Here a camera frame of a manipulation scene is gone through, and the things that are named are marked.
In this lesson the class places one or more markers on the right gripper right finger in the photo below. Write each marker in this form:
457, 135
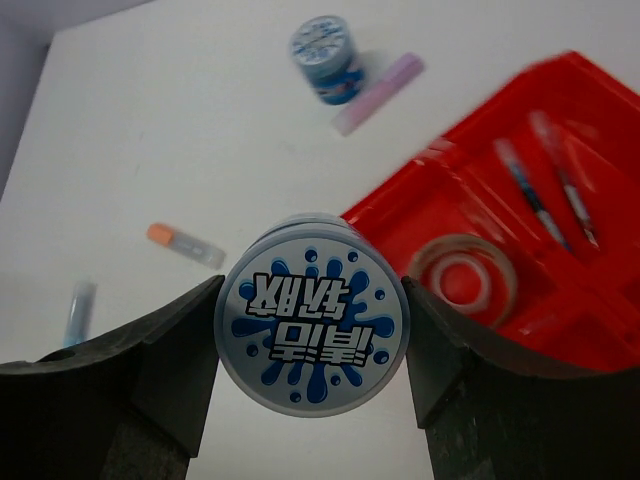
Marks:
493, 409

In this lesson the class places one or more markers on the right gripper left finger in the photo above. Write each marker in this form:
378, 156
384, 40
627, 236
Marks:
129, 404

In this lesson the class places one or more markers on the blue highlighter pen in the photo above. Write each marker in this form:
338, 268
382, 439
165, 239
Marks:
80, 312

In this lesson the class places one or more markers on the large clear tape roll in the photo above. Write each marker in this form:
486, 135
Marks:
504, 281

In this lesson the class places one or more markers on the orange capped lead case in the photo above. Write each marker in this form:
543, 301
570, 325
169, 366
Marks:
184, 244

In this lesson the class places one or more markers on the blue tape stack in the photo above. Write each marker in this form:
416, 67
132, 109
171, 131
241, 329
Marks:
312, 321
324, 52

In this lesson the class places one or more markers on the blue pen refill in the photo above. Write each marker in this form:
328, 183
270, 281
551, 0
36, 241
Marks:
509, 158

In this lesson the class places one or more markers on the red pen refill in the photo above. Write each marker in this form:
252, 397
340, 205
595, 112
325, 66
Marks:
548, 136

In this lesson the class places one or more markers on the pink eraser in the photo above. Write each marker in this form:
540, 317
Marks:
394, 79

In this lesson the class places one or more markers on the small clear tape roll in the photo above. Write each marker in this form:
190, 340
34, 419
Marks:
463, 282

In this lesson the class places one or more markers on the red plastic bin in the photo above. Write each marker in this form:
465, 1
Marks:
579, 306

